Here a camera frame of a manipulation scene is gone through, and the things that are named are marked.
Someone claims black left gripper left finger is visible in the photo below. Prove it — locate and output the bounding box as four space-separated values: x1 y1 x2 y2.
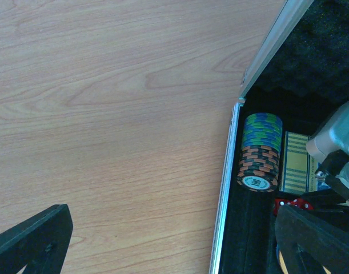
0 204 73 273

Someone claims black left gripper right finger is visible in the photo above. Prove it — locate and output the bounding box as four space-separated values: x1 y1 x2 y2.
275 205 349 273

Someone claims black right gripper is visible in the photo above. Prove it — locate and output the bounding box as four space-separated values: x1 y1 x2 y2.
301 150 349 237

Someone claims blue playing card box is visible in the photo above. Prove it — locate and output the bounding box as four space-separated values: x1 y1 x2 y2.
279 131 330 195

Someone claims red die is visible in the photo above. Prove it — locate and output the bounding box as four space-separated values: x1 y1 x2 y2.
273 198 314 216

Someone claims brown poker chip stack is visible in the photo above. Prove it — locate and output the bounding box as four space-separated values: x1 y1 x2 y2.
236 145 280 192

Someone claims blue poker chip stack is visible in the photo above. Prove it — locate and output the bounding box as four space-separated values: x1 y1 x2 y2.
242 112 283 152

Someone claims aluminium poker case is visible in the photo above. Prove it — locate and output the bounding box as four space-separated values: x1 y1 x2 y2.
209 1 349 273

